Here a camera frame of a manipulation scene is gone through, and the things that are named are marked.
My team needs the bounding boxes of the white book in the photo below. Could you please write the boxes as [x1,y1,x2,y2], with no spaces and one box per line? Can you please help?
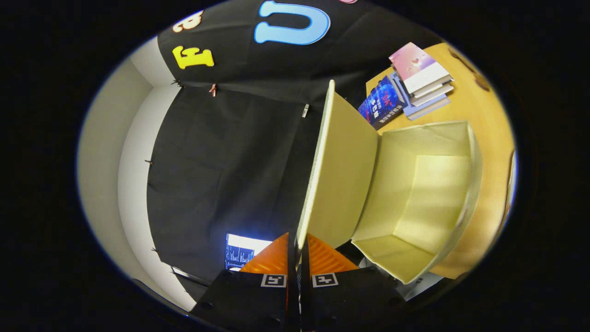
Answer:
[410,76,454,107]

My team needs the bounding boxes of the black backdrop cloth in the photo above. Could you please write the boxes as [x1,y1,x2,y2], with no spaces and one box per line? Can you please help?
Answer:
[147,0,445,283]

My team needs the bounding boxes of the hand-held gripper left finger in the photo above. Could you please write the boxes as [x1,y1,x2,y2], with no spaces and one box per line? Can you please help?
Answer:
[190,232,299,332]

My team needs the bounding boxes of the computer monitor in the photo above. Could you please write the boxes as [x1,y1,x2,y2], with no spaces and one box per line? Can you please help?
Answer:
[225,233,273,271]

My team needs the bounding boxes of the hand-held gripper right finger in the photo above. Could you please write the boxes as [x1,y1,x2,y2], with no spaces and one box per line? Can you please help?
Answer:
[299,233,408,332]

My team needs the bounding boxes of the green fabric storage box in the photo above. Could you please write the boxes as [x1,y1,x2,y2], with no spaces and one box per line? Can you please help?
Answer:
[297,79,483,285]

